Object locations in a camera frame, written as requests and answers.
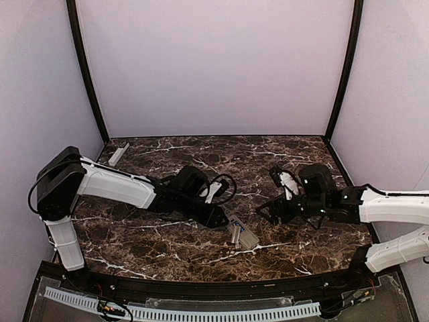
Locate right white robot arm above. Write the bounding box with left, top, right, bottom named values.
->
left=256, top=164, right=428, bottom=277

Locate small white bar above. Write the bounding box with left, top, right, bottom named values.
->
left=108, top=142, right=129, bottom=167

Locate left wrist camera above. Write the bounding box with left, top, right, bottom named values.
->
left=200, top=179, right=229, bottom=204

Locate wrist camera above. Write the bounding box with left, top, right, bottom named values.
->
left=200, top=179, right=229, bottom=204
left=269, top=166, right=300, bottom=200

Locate right grey cable duct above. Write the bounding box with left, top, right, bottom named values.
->
left=127, top=301, right=322, bottom=320

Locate grey cable duct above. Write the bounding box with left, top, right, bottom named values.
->
left=44, top=286, right=99, bottom=314
left=127, top=301, right=322, bottom=320

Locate left black frame post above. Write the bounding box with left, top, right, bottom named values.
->
left=66, top=0, right=110, bottom=145

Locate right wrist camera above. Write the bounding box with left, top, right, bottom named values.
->
left=269, top=166, right=300, bottom=200

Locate grey remote control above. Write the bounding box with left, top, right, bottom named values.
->
left=227, top=215, right=259, bottom=250

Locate left grey cable duct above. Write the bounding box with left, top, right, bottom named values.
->
left=44, top=286, right=99, bottom=314

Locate black frame post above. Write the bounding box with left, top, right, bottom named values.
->
left=66, top=0, right=110, bottom=145
left=324, top=0, right=364, bottom=144

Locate right black frame post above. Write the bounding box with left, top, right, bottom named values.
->
left=324, top=0, right=364, bottom=144

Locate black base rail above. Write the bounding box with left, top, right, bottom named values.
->
left=37, top=261, right=379, bottom=303

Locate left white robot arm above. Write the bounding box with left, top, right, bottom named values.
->
left=29, top=146, right=237, bottom=272

